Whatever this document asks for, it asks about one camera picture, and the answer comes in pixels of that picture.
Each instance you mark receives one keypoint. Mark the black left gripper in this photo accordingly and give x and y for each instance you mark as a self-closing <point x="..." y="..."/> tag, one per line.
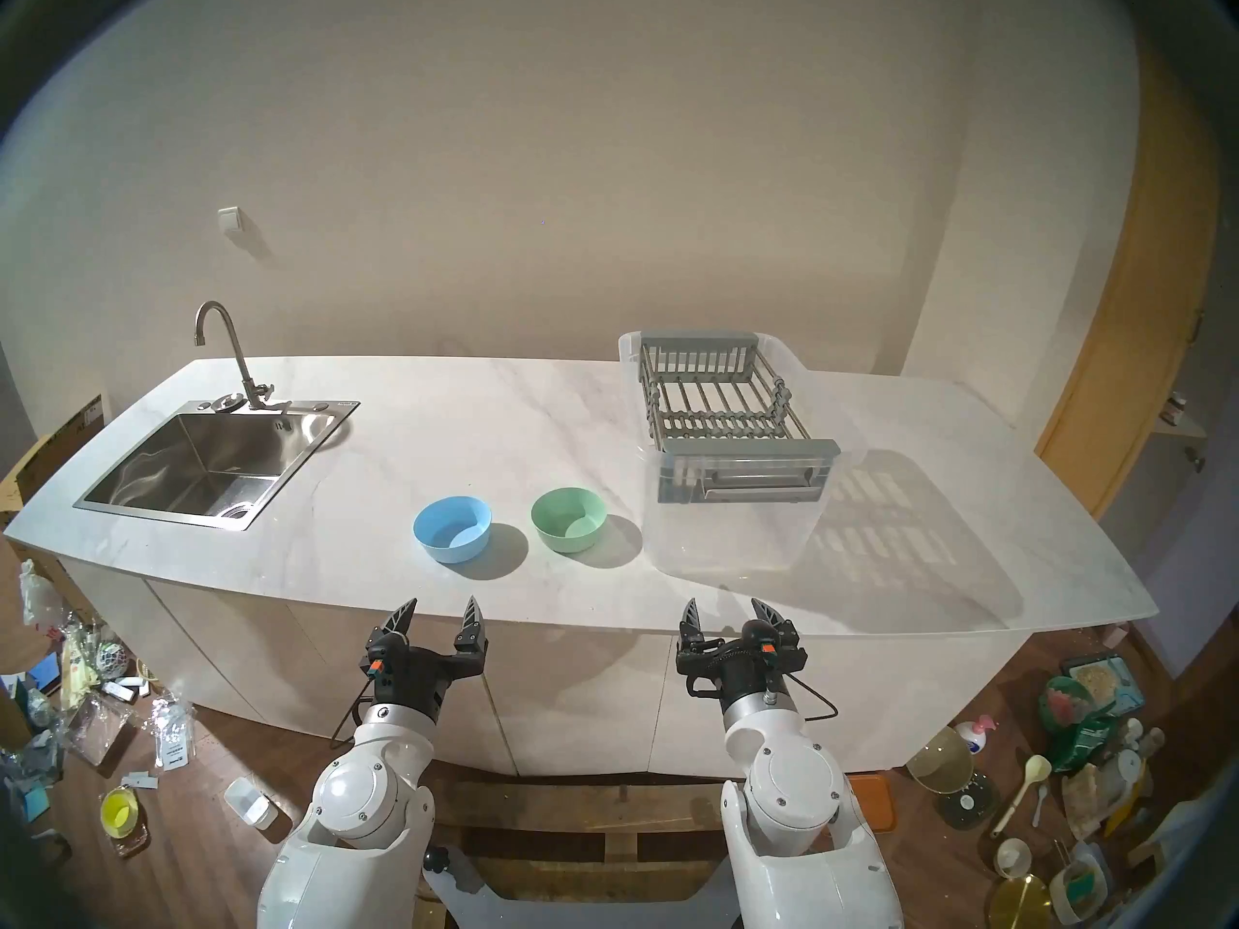
<point x="421" y="675"/>

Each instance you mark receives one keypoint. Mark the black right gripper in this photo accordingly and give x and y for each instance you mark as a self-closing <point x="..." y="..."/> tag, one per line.
<point x="740" y="671"/>

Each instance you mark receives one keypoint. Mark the blue plastic bowl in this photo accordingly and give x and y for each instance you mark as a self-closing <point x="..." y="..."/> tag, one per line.
<point x="450" y="535"/>

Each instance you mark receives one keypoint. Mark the green plastic bowl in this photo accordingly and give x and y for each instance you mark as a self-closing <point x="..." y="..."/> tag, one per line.
<point x="569" y="523"/>

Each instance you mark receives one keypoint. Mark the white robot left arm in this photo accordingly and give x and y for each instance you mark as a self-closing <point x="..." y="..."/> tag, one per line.
<point x="368" y="801"/>

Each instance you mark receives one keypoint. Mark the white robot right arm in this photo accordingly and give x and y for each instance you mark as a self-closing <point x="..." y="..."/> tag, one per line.
<point x="789" y="792"/>

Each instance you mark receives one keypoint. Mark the grey dish drying rack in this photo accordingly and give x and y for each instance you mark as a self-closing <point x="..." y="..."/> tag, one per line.
<point x="745" y="453"/>

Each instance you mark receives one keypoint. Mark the yellow bowl clear container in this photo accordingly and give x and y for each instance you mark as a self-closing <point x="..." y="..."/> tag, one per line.
<point x="121" y="813"/>

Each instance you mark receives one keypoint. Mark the round yellow plate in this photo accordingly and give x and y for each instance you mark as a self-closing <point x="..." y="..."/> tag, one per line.
<point x="1018" y="903"/>

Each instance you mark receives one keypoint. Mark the clear plastic storage bin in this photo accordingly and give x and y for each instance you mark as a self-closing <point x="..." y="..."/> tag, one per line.
<point x="755" y="540"/>

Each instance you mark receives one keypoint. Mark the white kitchen counter cabinet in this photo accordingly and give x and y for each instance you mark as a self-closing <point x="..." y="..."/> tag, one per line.
<point x="581" y="685"/>

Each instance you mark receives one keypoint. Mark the orange plastic tray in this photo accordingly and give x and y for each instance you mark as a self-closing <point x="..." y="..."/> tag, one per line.
<point x="871" y="801"/>

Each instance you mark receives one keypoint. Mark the yellow glass lid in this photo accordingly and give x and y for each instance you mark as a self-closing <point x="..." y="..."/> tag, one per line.
<point x="941" y="761"/>

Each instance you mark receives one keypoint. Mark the small white plastic container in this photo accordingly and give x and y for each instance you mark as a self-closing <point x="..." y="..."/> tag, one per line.
<point x="250" y="803"/>

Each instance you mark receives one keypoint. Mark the white lotion pump bottle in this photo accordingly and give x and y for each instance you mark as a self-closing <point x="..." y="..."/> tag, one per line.
<point x="974" y="736"/>

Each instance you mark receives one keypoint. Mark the clear plastic packet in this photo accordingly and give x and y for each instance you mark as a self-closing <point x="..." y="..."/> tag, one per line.
<point x="174" y="738"/>

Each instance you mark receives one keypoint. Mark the stainless steel sink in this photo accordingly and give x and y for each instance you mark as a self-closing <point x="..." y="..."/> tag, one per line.
<point x="194" y="463"/>

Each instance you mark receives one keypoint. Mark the dark glass lid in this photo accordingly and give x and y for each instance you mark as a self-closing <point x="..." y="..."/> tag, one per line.
<point x="968" y="806"/>

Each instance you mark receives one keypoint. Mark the cream plastic spoon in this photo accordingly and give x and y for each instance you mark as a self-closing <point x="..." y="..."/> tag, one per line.
<point x="1034" y="768"/>

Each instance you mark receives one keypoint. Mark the steel gooseneck faucet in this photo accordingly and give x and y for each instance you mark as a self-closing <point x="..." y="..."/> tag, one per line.
<point x="237" y="351"/>

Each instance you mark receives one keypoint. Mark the small white spoon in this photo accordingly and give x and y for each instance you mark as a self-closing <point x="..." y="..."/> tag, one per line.
<point x="1040" y="801"/>

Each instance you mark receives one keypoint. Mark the green snack bag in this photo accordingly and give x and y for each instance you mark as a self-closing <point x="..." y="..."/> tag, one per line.
<point x="1079" y="734"/>

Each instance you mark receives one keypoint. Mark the small white cup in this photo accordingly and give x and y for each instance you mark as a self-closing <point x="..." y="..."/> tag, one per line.
<point x="1012" y="857"/>

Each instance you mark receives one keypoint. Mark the teal food box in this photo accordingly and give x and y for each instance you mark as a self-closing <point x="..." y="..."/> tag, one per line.
<point x="1103" y="680"/>

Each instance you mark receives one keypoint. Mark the blue box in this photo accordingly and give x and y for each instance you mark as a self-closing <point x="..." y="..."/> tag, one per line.
<point x="45" y="671"/>

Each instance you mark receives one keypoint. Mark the white crumpled plastic bag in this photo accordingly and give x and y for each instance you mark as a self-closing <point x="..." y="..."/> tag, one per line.
<point x="41" y="598"/>

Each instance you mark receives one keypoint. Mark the cardboard box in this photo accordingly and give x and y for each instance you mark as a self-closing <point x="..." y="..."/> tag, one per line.
<point x="53" y="453"/>

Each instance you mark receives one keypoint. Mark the white container green sponge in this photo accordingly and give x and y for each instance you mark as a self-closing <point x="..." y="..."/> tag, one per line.
<point x="1079" y="884"/>

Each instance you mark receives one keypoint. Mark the wooden door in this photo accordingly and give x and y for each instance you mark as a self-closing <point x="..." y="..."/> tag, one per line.
<point x="1133" y="356"/>

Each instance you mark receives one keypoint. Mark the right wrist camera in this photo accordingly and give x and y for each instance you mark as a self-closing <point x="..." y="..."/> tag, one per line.
<point x="765" y="642"/>

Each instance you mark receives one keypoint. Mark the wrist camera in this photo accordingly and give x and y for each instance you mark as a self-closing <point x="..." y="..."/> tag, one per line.
<point x="765" y="642"/>
<point x="374" y="658"/>

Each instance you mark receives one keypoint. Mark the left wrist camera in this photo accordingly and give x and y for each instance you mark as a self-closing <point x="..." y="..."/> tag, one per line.
<point x="374" y="658"/>

